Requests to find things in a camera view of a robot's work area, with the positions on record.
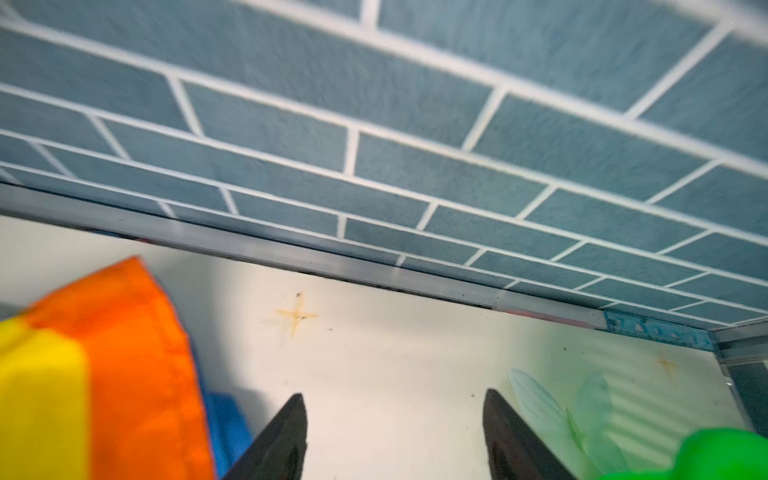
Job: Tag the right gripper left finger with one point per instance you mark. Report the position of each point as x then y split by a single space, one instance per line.
278 452

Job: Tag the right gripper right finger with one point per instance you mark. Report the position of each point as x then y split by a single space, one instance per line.
514 450

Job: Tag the multicolour shorts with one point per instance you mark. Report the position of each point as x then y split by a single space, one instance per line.
99 380

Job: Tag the green plastic basket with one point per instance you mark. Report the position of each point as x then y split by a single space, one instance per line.
728 454

